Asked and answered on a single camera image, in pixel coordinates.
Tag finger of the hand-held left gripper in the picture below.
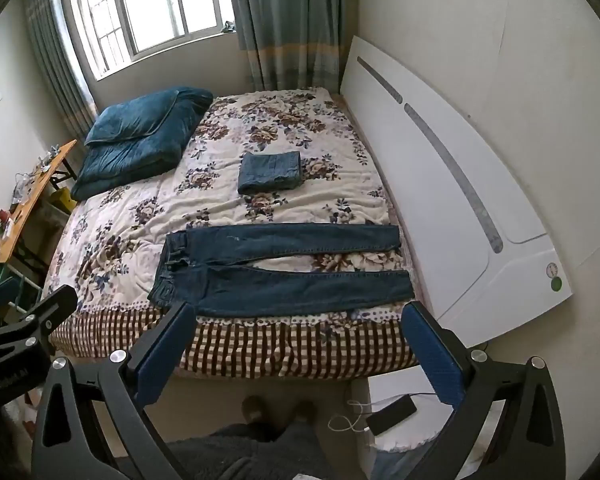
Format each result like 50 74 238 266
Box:
0 277 22 314
0 285 79 356

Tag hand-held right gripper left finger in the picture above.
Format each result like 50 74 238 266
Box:
30 301 197 480

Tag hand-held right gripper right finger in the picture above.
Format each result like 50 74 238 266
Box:
400 301 567 480

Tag dark blue jeans pants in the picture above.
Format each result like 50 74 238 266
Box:
147 224 415 319

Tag white metal rack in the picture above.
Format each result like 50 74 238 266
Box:
0 262 47 328

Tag white nightstand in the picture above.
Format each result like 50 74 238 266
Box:
366 364 463 463

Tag black phone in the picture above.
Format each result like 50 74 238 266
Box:
366 394 419 436

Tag wooden desk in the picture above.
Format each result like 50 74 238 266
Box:
0 139 79 267

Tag yellow box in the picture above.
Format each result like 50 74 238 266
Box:
47 187 79 212

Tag floral bed blanket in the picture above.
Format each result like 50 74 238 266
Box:
47 87 422 381

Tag person's grey trousers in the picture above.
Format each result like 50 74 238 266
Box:
164 421 333 480

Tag white bed headboard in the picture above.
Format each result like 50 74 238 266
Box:
339 35 574 349

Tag teal quilt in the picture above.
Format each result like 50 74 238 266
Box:
70 87 215 201

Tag teal pillow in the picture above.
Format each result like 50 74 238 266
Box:
84 90 182 149

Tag light blue folded jeans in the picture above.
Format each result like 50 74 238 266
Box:
237 151 302 194

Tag blue-grey curtain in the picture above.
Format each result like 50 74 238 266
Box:
227 0 344 94
22 0 99 147

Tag window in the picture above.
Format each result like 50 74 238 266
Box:
64 0 239 81

